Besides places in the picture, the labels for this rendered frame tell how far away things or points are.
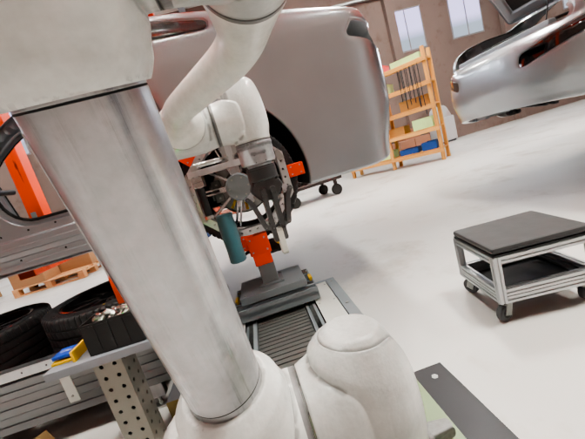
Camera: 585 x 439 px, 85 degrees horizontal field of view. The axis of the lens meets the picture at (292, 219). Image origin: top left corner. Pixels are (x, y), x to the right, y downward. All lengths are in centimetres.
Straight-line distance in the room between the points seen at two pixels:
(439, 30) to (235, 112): 1376
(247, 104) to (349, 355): 57
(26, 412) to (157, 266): 170
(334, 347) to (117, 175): 37
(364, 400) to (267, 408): 13
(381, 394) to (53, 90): 48
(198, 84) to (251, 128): 24
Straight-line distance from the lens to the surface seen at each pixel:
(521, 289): 163
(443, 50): 1428
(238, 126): 77
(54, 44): 26
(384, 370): 51
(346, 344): 50
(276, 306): 191
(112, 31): 27
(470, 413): 85
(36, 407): 194
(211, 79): 54
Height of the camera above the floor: 89
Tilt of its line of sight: 10 degrees down
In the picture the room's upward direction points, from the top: 17 degrees counter-clockwise
